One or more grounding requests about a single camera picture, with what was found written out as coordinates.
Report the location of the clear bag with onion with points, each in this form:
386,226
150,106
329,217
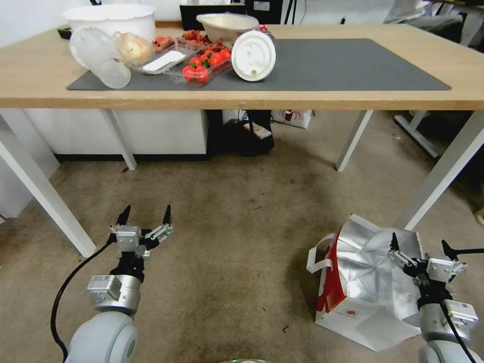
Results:
132,47

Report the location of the person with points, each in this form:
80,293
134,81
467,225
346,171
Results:
435,24

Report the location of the white desk leg frame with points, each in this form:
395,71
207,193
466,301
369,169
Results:
419,132

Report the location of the black monitor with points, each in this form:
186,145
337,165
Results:
189,17

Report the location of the white paper cup with lid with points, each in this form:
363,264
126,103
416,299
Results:
252,56

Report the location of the red cherry tomato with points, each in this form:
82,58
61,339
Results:
188,72
202,73
216,58
195,61
206,58
225,54

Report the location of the white card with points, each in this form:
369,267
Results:
164,61

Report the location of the white robot front shell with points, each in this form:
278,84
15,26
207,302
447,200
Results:
240,360

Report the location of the small brown white box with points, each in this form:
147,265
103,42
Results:
258,129

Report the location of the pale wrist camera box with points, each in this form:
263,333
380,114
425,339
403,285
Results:
440,270
128,238

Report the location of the dark grey table mat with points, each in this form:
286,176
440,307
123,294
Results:
321,64

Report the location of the wooden table with white legs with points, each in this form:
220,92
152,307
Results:
340,96

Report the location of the clear plastic food tray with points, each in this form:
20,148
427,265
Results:
177,56

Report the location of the white box with red print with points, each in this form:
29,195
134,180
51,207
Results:
293,118

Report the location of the black bag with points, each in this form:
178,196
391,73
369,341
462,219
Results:
245,141

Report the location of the large white plastic tub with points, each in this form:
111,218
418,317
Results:
113,20

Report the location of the clear plastic cup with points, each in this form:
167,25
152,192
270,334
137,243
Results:
98,56

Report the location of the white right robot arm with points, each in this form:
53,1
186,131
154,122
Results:
446,329

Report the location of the small black object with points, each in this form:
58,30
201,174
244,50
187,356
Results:
65,33

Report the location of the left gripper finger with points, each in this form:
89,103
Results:
123,217
166,219

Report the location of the silver red food delivery bag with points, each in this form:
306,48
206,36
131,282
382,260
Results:
359,287

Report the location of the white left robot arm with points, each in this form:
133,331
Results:
104,336

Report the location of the white cabinet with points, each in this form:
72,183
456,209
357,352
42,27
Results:
151,132

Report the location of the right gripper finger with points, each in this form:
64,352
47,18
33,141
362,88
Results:
395,244
450,250

